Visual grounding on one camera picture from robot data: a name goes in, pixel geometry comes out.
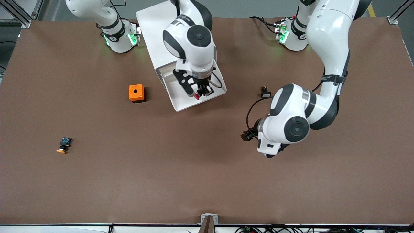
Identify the white plastic drawer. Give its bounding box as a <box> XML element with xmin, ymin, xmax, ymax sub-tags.
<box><xmin>155</xmin><ymin>60</ymin><xmax>227</xmax><ymax>112</ymax></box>

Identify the white drawer cabinet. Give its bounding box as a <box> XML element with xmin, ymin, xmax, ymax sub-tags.
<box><xmin>136</xmin><ymin>0</ymin><xmax>218</xmax><ymax>78</ymax></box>

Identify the yellow mushroom push button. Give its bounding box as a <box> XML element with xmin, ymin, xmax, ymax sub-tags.
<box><xmin>56</xmin><ymin>137</ymin><xmax>73</xmax><ymax>154</ymax></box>

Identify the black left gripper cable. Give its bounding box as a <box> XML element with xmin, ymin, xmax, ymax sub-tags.
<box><xmin>246</xmin><ymin>96</ymin><xmax>274</xmax><ymax>131</ymax></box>

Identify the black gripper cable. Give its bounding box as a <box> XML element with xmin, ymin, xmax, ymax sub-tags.
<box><xmin>246</xmin><ymin>96</ymin><xmax>274</xmax><ymax>131</ymax></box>
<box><xmin>210</xmin><ymin>67</ymin><xmax>224</xmax><ymax>90</ymax></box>

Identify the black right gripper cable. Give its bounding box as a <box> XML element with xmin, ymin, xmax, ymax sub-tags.
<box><xmin>210</xmin><ymin>67</ymin><xmax>224</xmax><ymax>90</ymax></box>

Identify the orange button enclosure box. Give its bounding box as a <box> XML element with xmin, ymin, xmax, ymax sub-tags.
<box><xmin>128</xmin><ymin>84</ymin><xmax>146</xmax><ymax>103</ymax></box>

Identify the black left arm base cable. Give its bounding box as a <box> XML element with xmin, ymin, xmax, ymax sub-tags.
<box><xmin>249</xmin><ymin>16</ymin><xmax>278</xmax><ymax>32</ymax></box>

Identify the grey metal table bracket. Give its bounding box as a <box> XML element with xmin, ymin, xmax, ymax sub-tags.
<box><xmin>199</xmin><ymin>214</ymin><xmax>219</xmax><ymax>233</ymax></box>

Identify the aluminium frame profile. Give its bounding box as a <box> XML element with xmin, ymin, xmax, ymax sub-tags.
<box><xmin>0</xmin><ymin>0</ymin><xmax>44</xmax><ymax>29</ymax></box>
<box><xmin>387</xmin><ymin>0</ymin><xmax>414</xmax><ymax>25</ymax></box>

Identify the white table edge rail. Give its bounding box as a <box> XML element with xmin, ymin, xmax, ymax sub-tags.
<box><xmin>0</xmin><ymin>223</ymin><xmax>414</xmax><ymax>233</ymax></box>

